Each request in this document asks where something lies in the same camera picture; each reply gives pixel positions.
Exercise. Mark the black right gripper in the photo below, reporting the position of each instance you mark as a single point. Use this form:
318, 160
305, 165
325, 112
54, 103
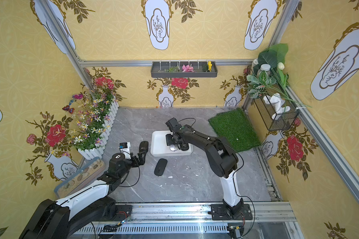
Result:
176, 137

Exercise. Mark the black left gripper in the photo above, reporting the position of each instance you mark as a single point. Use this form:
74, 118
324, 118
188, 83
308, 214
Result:
137, 159

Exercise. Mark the silver mouse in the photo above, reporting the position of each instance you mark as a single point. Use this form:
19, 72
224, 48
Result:
173, 147

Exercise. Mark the white plastic storage box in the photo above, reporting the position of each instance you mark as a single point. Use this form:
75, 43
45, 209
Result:
159, 147

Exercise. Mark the black ribbed mouse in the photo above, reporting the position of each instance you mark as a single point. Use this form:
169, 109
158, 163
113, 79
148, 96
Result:
143, 147
184, 146

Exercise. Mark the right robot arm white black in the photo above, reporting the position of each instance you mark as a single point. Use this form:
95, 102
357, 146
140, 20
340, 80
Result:
221, 157

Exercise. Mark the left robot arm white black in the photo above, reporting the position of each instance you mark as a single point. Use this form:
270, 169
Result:
62, 218

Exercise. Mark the green artificial grass mat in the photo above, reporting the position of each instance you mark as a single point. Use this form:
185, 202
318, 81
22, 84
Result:
235, 126

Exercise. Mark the white fence flower planter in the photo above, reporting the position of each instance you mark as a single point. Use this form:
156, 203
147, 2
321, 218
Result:
93, 113

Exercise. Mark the pink flower on shelf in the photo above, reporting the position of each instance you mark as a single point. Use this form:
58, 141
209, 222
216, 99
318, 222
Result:
187, 68

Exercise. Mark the yellow flower on shelf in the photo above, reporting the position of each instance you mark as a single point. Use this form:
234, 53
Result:
209, 66

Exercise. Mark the white figurine in basket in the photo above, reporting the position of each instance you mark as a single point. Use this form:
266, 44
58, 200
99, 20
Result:
277, 103

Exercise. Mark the green artificial leaf plant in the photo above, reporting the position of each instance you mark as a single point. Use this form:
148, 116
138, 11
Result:
269, 71

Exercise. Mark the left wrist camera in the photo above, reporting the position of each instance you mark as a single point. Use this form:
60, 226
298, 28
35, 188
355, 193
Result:
124, 148

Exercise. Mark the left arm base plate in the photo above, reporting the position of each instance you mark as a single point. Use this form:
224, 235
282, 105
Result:
120, 212

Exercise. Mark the grey wall shelf tray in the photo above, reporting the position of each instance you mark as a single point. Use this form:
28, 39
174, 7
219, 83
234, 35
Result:
173, 69

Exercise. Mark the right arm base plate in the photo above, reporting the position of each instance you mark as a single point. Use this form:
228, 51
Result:
222, 212

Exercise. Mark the black wire basket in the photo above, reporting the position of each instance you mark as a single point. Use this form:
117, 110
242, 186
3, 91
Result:
266, 111

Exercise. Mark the aluminium front rail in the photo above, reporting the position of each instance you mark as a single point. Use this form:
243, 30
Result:
166, 212

